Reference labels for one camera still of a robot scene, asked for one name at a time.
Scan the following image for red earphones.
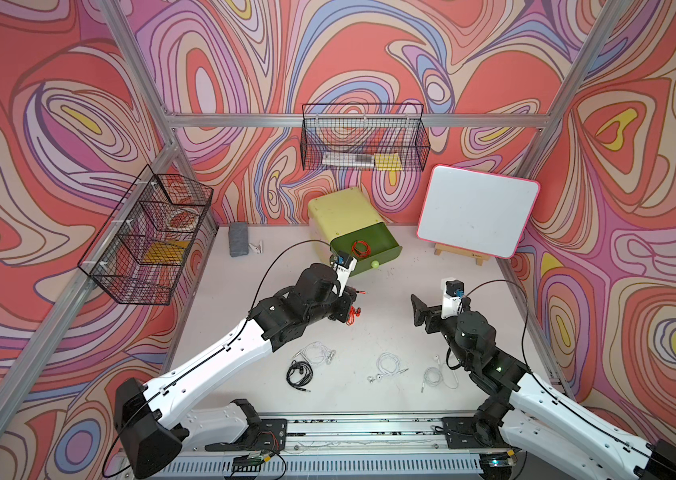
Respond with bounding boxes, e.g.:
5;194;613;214
346;290;367;326
352;240;372;259

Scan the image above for green yellow drawer cabinet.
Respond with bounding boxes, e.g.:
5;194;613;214
308;187;403;276

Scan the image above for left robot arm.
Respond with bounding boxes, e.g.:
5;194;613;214
113;256;357;479

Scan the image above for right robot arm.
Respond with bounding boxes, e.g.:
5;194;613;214
411;296;676;479

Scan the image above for white earphones left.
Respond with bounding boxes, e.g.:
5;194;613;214
293;341;336;367

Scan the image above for white earphones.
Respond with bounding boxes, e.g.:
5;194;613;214
421;355;460;392
367;352;409;383
293;341;336;367

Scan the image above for white earphones right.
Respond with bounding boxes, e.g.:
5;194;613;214
421;355;460;392

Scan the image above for white earphones middle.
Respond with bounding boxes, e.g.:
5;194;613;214
367;352;409;383

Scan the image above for black earphones front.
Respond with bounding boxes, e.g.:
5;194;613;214
286;360;314;392

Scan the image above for wooden whiteboard easel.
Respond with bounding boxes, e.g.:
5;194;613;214
434;243;492;266

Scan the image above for small white clip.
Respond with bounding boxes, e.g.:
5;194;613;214
249;242;264;254

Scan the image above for pink framed whiteboard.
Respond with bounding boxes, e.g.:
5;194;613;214
417;165;541;259

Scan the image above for grey whiteboard eraser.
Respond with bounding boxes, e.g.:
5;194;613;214
228;222;250;258

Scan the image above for yellow item in back basket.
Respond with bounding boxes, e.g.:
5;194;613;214
373;153;404;172

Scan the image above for yellow item in basket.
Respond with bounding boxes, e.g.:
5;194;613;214
373;153;404;172
140;240;189;265

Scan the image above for green circuit board right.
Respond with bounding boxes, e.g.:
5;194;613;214
480;452;516;469

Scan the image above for green circuit board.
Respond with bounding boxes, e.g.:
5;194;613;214
232;453;271;472
480;452;516;469

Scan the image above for green circuit board left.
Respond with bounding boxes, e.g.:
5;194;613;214
232;453;271;472

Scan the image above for yellow item in left basket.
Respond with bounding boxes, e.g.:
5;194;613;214
140;240;189;265

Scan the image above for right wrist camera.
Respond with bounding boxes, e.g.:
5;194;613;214
441;279;465;319

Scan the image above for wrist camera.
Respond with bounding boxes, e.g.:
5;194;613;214
441;279;465;319
330;252;358;297

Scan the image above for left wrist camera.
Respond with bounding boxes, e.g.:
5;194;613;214
330;252;358;297

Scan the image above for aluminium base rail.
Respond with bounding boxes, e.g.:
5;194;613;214
103;410;621;480

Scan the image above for back wire basket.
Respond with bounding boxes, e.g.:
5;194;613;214
300;101;431;172

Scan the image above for wire basket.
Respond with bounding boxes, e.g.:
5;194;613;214
77;166;214;305
300;101;431;172

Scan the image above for left wire basket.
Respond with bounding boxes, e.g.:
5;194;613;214
77;166;214;305

